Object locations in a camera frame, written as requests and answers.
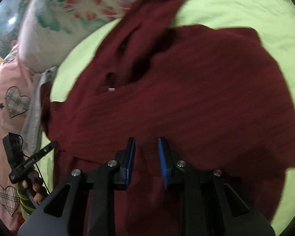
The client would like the light green bed sheet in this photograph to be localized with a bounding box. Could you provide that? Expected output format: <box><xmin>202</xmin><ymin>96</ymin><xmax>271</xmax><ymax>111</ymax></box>
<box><xmin>50</xmin><ymin>0</ymin><xmax>295</xmax><ymax>235</ymax></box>

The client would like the grey folded towel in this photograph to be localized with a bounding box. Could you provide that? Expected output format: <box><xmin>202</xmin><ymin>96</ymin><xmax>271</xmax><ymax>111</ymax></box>
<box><xmin>21</xmin><ymin>66</ymin><xmax>58</xmax><ymax>156</ymax></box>

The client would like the dark red knit sweater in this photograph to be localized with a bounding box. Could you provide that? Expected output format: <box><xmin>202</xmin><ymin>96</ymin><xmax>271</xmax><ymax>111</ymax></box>
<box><xmin>41</xmin><ymin>0</ymin><xmax>295</xmax><ymax>235</ymax></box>

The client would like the gold framed landscape painting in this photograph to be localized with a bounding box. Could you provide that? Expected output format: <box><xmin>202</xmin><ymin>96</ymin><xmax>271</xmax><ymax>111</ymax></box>
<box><xmin>0</xmin><ymin>0</ymin><xmax>31</xmax><ymax>59</ymax></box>

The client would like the white floral quilt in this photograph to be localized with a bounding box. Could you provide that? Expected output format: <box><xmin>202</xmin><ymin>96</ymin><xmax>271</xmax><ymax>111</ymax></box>
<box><xmin>18</xmin><ymin>0</ymin><xmax>135</xmax><ymax>73</ymax></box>

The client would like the person left hand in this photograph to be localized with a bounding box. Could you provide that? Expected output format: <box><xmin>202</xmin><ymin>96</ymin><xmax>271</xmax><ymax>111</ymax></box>
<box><xmin>22</xmin><ymin>171</ymin><xmax>48</xmax><ymax>204</ymax></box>

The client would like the pink heart print pillow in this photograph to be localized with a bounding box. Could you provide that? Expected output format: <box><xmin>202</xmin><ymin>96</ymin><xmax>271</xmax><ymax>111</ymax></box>
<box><xmin>0</xmin><ymin>46</ymin><xmax>36</xmax><ymax>234</ymax></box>

